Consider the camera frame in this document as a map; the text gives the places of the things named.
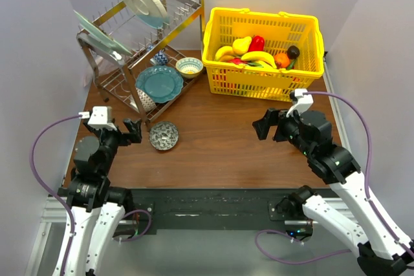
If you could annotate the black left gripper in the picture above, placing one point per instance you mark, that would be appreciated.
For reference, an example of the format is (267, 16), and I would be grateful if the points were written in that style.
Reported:
(133, 127)

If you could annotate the dark purple plum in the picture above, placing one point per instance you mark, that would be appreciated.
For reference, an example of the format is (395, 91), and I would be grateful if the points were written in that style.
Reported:
(293, 52)

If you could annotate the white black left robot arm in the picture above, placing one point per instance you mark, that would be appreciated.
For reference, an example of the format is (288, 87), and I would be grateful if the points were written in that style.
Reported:
(96, 207)

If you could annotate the red bell pepper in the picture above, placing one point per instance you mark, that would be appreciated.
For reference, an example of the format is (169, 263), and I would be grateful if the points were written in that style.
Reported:
(257, 44)

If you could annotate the green chili pepper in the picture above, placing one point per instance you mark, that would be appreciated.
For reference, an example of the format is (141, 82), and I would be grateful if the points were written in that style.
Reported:
(291, 65)

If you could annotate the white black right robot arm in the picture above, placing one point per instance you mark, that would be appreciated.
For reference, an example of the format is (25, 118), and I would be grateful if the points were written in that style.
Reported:
(377, 251)

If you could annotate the teal scalloped plate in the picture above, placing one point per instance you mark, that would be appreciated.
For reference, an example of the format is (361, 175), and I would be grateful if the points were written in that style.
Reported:
(160, 83)

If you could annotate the yellow pear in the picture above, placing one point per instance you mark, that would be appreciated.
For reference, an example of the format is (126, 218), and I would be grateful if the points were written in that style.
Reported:
(241, 46)

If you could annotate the steel dish rack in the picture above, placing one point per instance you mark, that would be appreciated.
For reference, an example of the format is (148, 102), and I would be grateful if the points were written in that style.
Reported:
(114, 74)

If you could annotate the white round plate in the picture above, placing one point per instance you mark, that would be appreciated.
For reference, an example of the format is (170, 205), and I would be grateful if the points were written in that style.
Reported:
(151, 12)

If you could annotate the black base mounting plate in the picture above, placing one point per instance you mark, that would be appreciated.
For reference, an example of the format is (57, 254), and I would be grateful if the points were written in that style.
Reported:
(208, 209)

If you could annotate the yellow plastic basket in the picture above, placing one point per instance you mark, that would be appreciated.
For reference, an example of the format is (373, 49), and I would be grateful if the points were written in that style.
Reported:
(258, 79)

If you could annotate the blue chevron mug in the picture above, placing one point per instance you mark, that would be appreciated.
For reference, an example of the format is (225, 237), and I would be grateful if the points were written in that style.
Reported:
(160, 58)

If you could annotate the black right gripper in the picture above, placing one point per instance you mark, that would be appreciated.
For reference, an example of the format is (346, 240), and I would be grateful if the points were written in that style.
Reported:
(262, 126)

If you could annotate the yellow banana bunch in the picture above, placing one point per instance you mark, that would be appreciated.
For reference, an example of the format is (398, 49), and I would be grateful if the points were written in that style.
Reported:
(224, 54)

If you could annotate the aluminium frame rail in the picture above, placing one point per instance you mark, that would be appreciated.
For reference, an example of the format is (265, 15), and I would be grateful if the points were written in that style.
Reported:
(49, 236)

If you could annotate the light green plate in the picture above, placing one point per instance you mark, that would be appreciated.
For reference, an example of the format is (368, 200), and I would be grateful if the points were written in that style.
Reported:
(101, 36)

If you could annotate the red pink fruit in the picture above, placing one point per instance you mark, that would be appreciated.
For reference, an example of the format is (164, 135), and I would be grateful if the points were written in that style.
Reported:
(238, 62)

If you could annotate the teal patterned bowl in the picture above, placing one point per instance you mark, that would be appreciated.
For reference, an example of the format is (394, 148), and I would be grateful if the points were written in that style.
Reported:
(189, 67)

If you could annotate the black white floral bowl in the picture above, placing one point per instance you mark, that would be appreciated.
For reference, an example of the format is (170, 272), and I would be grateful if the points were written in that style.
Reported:
(163, 136)

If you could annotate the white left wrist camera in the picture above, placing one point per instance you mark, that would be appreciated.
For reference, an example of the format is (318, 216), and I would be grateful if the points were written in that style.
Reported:
(100, 117)

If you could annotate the brown patterned cup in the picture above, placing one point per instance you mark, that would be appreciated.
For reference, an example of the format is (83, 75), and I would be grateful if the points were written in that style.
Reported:
(147, 103)

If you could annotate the orange fruit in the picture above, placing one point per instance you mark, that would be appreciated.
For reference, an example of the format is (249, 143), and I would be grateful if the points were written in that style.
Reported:
(282, 60)

